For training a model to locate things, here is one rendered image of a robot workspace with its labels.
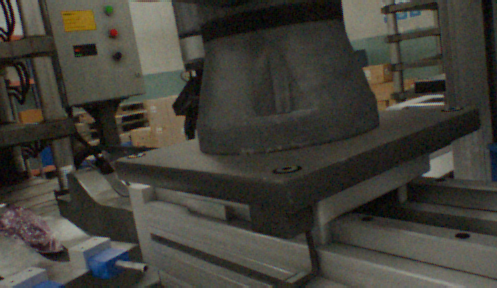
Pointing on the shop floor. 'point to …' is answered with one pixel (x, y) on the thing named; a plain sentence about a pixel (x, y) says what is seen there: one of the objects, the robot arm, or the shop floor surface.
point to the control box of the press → (94, 60)
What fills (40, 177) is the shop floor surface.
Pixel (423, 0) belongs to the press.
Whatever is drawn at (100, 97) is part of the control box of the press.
